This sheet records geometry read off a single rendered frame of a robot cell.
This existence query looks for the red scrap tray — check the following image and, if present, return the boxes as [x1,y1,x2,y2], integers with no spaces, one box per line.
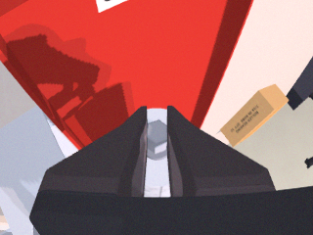
[0,0,253,150]

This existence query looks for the brown cardboard box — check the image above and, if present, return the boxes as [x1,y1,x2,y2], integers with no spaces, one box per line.
[220,84,289,147]

